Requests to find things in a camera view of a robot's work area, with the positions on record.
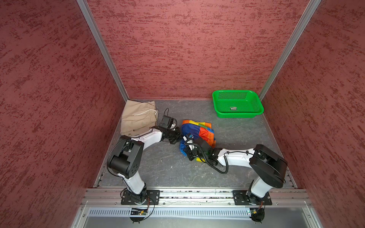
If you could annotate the left circuit board with wires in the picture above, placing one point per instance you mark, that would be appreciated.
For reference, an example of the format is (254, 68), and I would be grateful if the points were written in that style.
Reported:
(138, 215)

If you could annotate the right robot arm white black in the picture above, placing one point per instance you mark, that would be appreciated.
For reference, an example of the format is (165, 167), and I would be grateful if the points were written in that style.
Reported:
(269, 166)

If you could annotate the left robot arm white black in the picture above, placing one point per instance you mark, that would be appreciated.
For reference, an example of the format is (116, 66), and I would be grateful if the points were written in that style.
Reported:
(125, 158)

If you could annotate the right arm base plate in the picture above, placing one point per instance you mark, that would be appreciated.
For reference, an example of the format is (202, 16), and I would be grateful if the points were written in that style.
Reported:
(242, 198)

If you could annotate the aluminium corner post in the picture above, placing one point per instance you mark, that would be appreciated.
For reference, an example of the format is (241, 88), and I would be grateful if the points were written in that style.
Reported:
(86, 11)
(296, 34)

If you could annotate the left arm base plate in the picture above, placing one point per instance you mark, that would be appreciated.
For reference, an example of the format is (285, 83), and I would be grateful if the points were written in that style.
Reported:
(151, 197)

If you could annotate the right circuit board with wires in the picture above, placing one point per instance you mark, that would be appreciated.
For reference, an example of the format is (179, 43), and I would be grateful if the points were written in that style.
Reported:
(258, 214)

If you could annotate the circuit board with wires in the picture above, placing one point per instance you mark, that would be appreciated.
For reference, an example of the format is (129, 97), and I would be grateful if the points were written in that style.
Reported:
(258, 214)
(138, 215)

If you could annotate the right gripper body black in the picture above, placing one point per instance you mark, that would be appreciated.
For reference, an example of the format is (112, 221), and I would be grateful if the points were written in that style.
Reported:
(202, 156)

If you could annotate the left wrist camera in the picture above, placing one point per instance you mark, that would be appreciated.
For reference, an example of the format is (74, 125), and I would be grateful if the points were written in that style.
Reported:
(168, 123)

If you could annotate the beige shorts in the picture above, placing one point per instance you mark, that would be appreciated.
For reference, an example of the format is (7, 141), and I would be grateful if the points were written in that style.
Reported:
(138, 117)

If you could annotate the right aluminium corner post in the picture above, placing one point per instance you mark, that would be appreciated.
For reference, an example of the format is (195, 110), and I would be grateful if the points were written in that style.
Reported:
(296, 34)

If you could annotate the slotted cable duct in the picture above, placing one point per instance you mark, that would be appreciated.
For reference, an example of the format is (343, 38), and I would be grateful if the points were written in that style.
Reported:
(191, 213)

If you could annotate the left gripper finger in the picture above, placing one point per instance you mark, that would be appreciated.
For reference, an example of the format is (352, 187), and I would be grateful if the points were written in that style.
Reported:
(177, 133)
(174, 140)

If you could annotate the left aluminium corner post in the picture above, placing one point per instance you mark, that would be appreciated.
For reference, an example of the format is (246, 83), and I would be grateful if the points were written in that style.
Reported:
(86, 11)

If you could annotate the green plastic basket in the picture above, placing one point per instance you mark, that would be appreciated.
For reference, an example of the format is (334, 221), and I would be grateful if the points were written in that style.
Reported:
(247, 102)

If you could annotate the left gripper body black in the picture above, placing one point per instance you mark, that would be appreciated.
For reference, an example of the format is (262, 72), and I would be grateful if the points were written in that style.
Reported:
(171, 134)

